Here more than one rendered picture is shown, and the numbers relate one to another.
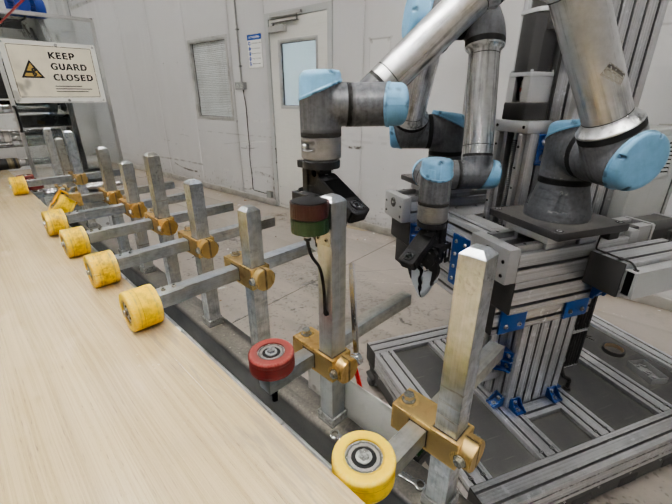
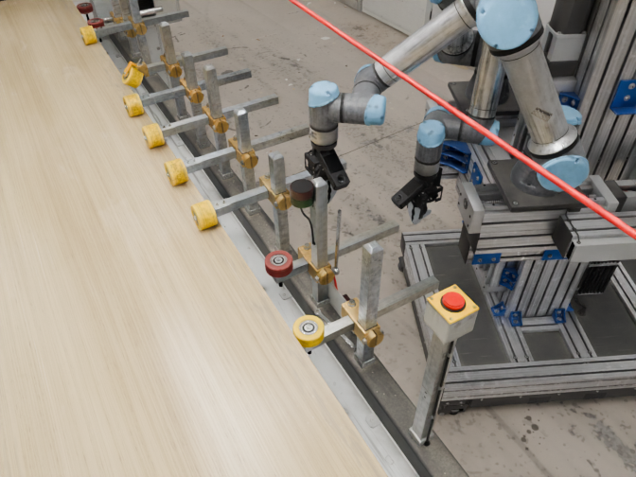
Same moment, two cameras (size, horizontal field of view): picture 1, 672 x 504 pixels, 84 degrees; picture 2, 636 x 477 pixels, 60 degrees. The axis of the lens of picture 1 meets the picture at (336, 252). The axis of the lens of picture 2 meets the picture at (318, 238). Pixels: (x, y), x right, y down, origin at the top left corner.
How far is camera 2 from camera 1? 90 cm
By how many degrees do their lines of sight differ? 25
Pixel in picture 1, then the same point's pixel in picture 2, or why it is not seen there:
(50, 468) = (168, 302)
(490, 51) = not seen: hidden behind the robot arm
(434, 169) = (424, 136)
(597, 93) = (531, 123)
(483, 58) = not seen: hidden behind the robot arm
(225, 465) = (243, 317)
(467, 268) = (365, 254)
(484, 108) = (488, 79)
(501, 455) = (480, 352)
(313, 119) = (315, 120)
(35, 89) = not seen: outside the picture
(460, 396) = (365, 309)
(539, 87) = (567, 47)
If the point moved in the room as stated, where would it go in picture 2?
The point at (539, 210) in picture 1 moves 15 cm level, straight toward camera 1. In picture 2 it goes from (515, 178) to (486, 202)
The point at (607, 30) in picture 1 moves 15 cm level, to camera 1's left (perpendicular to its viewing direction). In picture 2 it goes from (534, 87) to (465, 79)
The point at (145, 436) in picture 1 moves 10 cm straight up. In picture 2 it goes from (208, 296) to (203, 271)
